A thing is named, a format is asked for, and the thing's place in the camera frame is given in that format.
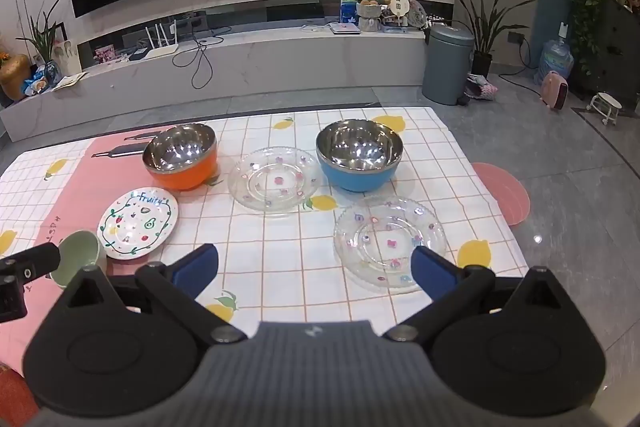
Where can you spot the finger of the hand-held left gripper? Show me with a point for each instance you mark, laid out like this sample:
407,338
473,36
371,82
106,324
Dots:
11,302
35,259

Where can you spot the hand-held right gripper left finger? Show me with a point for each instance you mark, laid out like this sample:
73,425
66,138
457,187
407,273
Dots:
197,269

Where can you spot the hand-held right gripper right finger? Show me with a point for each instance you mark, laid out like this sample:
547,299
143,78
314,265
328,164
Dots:
431,273

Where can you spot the green ceramic bowl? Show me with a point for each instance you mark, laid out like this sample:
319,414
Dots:
75,257

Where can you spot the clear glass flower-print plate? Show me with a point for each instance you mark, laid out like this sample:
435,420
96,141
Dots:
380,237
275,179

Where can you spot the white fruit-print plate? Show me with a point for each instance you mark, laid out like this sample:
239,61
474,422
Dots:
137,227

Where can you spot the orange steel bowl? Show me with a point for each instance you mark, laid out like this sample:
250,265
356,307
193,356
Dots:
192,174

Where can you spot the blue steel bowl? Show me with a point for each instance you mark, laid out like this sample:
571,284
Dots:
357,179

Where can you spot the lemon-print checked tablecloth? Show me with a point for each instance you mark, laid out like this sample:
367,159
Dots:
280,267

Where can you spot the pink round stool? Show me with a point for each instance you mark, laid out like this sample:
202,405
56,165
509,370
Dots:
505,197

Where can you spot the blue snack bag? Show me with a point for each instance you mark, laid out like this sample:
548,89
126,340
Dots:
42,79

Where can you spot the gold vase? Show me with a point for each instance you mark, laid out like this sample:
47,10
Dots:
15,79

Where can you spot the open booklet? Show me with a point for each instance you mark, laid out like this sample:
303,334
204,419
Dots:
70,80

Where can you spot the white paper bag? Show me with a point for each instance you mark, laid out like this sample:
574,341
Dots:
67,57

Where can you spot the grey trash can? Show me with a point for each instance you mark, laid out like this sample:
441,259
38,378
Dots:
445,67

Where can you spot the pink heater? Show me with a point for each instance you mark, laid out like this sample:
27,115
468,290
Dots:
555,89

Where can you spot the green leafy houseplant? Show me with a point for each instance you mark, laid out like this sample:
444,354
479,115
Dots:
45,34

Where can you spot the white router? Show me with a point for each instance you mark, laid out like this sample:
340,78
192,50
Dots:
162,47

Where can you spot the white marble tv console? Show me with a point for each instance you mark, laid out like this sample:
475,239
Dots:
280,57

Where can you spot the small white stool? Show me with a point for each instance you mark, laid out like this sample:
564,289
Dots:
606,104

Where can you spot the long-leaf potted plant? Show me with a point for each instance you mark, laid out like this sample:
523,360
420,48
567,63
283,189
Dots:
482,32

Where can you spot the blue water bottle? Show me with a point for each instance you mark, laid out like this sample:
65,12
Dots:
556,57

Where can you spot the white hand fan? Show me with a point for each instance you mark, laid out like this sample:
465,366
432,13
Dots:
398,2

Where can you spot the teddy bear bouquet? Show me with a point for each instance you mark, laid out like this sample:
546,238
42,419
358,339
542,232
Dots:
371,2

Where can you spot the dark side cabinet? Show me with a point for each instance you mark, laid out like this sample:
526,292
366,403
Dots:
620,52

